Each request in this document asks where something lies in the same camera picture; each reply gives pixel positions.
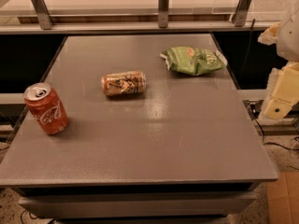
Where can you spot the green chip bag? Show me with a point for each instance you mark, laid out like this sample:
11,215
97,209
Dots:
192,61

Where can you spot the orange soda can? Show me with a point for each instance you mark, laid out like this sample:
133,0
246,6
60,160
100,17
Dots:
131,82

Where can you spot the red Coca-Cola can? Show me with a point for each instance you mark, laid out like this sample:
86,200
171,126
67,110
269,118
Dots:
46,107

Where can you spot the cardboard box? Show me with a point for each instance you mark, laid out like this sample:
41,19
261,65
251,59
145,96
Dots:
283,199

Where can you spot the grey table cabinet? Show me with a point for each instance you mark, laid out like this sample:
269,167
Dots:
161,204

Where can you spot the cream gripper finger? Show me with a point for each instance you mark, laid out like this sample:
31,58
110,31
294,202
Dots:
270,35
283,91

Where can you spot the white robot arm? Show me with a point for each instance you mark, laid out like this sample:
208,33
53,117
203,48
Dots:
288,41

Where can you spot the metal railing frame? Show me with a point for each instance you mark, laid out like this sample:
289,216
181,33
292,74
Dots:
81,17

